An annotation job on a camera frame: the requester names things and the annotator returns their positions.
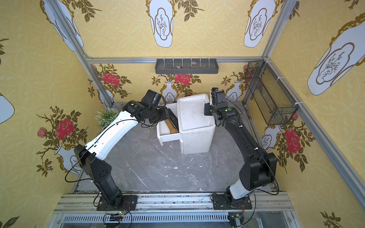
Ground white top drawer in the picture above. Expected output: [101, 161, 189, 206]
[157, 103, 182, 146]

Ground wooden rolling pin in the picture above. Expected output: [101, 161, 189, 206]
[165, 119, 179, 134]

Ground black microphone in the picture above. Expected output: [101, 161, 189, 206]
[167, 108, 179, 130]

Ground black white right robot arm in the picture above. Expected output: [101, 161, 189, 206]
[204, 87, 278, 200]

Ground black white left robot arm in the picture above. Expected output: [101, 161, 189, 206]
[74, 89, 169, 208]

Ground white plastic drawer cabinet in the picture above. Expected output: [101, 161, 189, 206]
[177, 94, 216, 154]

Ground green potted plant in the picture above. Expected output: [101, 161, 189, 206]
[95, 107, 119, 130]

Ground grey wall shelf tray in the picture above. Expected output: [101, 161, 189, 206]
[155, 58, 219, 75]

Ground black wire mesh basket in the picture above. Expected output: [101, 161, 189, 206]
[246, 60, 298, 125]

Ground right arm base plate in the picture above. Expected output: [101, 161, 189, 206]
[210, 193, 252, 211]

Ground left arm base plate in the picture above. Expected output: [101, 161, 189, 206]
[97, 195, 138, 211]

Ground aluminium front rail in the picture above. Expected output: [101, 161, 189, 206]
[48, 192, 300, 228]

